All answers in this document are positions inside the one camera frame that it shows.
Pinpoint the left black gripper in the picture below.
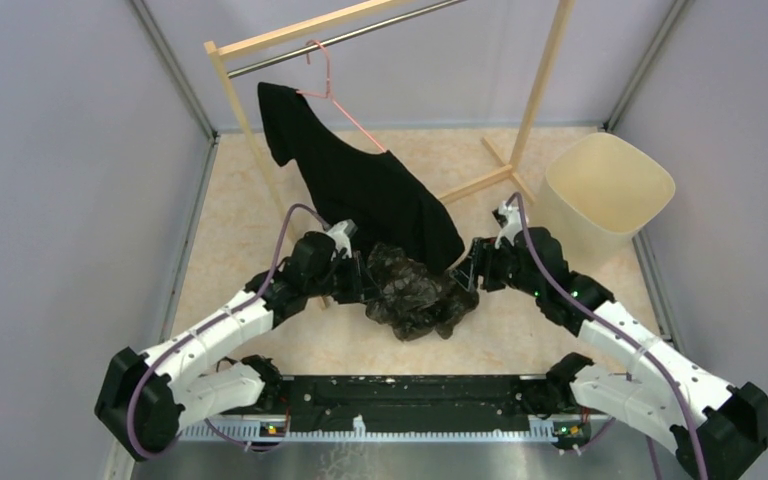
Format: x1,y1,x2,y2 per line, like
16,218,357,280
306,249,384,304

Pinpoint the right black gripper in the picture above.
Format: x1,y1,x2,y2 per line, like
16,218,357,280
450,233,543,298

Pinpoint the dark translucent trash bag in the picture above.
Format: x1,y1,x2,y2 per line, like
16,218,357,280
365,243,479,342

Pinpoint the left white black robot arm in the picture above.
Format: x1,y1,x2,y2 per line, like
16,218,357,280
94,221,378,462

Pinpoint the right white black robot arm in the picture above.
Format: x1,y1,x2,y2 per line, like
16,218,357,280
451,227,768,479

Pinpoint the beige plastic trash bin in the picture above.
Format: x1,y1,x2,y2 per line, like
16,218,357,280
528,132,676,270

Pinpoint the black t-shirt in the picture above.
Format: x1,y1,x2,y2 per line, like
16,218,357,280
257,82,465,273

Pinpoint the metal hanging rod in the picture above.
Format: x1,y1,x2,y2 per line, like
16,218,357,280
227,0,464,79

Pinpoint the wooden clothes rack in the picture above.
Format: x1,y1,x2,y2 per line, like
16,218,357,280
203,0,577,311

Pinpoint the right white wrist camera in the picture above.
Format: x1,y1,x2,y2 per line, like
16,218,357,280
493,201,523,249

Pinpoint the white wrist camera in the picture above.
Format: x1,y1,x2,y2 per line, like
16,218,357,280
493,201,523,249
325,219,358,259

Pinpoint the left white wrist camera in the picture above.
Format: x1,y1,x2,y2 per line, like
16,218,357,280
325,219,358,259

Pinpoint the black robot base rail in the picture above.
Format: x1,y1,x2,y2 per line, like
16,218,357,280
270,375,586,433

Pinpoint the pink wire hanger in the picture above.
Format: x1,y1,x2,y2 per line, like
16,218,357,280
295,38,389,154

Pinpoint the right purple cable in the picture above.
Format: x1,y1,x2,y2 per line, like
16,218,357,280
505,192,710,480

